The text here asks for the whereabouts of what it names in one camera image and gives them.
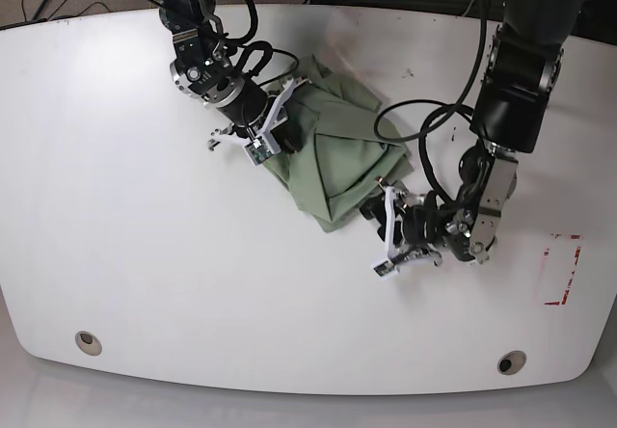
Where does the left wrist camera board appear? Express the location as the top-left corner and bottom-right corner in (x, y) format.
(371, 258), (399, 280)

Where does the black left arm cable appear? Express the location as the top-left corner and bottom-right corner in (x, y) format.
(374, 0), (488, 202)

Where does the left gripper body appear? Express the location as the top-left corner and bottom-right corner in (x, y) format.
(372, 176), (443, 269)

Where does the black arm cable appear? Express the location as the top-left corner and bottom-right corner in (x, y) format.
(89, 0), (303, 96)
(374, 0), (488, 202)

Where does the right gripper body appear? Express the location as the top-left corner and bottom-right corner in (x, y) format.
(205, 77), (302, 156)

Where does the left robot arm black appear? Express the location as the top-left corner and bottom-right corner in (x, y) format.
(361, 0), (585, 278)

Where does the red tape rectangle marking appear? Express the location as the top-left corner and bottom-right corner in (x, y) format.
(537, 233), (583, 307)

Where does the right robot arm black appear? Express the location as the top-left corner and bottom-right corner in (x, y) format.
(158, 0), (302, 165)

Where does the green t-shirt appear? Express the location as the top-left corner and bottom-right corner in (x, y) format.
(265, 56), (413, 232)

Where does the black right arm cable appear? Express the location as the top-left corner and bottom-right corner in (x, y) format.
(89, 0), (303, 96)

